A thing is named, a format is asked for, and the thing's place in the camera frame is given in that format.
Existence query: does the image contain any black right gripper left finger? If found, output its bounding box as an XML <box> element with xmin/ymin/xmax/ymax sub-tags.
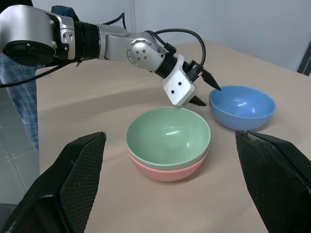
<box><xmin>0</xmin><ymin>132</ymin><xmax>107</xmax><ymax>233</ymax></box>

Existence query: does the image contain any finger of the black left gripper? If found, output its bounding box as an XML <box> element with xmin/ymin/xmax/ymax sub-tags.
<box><xmin>201</xmin><ymin>68</ymin><xmax>222</xmax><ymax>92</ymax></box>
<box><xmin>188</xmin><ymin>94</ymin><xmax>207</xmax><ymax>107</ymax></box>

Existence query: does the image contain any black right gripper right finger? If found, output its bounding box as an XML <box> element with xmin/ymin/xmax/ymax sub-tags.
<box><xmin>235</xmin><ymin>130</ymin><xmax>311</xmax><ymax>233</ymax></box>

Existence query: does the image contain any blue bowl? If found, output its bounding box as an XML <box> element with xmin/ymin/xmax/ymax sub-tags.
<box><xmin>208</xmin><ymin>84</ymin><xmax>277</xmax><ymax>131</ymax></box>

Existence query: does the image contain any green bowl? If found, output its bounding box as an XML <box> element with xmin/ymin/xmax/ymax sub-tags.
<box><xmin>124</xmin><ymin>106</ymin><xmax>211</xmax><ymax>171</ymax></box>

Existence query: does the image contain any pink bowl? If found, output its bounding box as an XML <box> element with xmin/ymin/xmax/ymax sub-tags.
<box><xmin>128</xmin><ymin>147</ymin><xmax>210</xmax><ymax>183</ymax></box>

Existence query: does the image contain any dark striped equipment rack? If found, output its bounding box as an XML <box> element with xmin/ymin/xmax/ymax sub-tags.
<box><xmin>296</xmin><ymin>38</ymin><xmax>311</xmax><ymax>77</ymax></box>

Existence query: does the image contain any person in plaid trousers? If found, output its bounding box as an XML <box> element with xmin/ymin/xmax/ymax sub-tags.
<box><xmin>0</xmin><ymin>0</ymin><xmax>81</xmax><ymax>155</ymax></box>

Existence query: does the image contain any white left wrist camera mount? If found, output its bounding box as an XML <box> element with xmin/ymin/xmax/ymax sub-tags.
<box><xmin>162</xmin><ymin>53</ymin><xmax>196</xmax><ymax>107</ymax></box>

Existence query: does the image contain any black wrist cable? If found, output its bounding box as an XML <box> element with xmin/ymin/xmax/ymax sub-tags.
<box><xmin>104</xmin><ymin>13</ymin><xmax>206</xmax><ymax>71</ymax></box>

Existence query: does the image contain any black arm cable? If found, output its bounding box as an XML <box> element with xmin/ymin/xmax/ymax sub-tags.
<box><xmin>0</xmin><ymin>61</ymin><xmax>83</xmax><ymax>88</ymax></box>

